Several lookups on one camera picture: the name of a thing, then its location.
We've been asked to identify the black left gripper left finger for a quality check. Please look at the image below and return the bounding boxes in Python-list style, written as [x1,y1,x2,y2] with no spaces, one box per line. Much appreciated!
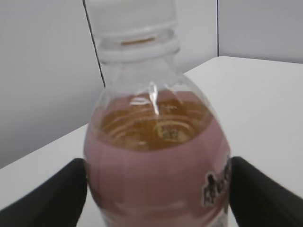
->
[0,158,88,227]

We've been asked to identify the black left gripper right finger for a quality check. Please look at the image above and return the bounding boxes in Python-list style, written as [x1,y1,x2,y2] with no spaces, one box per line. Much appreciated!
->
[229,157,303,227]

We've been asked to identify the pink label tea bottle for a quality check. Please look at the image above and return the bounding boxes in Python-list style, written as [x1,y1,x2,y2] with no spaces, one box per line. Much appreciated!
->
[83,21,232,227]

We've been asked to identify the white bottle cap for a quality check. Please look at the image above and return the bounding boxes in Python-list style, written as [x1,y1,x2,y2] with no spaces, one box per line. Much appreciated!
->
[85,0,177,39]

